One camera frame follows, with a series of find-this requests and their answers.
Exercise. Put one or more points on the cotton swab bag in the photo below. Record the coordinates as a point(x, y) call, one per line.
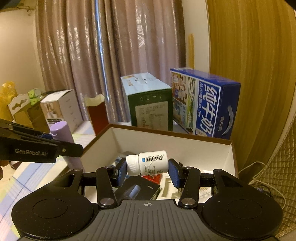
point(205, 192)

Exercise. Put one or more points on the white product box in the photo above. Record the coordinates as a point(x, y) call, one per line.
point(62, 106)

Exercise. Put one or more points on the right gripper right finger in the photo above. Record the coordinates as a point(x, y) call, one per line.
point(188, 179)

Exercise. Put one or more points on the brown white storage box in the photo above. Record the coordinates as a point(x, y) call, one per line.
point(115, 141)

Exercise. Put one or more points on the red candy wrapper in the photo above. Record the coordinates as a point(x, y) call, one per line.
point(154, 178)

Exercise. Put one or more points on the gold quilted headboard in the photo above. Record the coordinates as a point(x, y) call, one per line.
point(280, 174)

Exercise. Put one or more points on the green white small box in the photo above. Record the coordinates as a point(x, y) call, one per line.
point(35, 96)

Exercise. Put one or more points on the dark red paper box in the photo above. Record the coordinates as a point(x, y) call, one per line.
point(97, 112)

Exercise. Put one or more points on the black shaver box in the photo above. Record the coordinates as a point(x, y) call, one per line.
point(137, 188)

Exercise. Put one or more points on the dark blue milk carton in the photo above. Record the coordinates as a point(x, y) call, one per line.
point(204, 104)

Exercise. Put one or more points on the light blue milk carton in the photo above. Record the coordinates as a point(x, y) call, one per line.
point(149, 101)

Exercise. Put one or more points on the pink curtain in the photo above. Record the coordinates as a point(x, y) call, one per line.
point(88, 46)

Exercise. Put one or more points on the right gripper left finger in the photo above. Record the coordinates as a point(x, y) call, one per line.
point(108, 178)

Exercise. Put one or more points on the yellow bag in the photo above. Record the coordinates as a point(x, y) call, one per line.
point(8, 92)

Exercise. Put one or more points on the purple lotion tube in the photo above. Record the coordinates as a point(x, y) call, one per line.
point(70, 151)

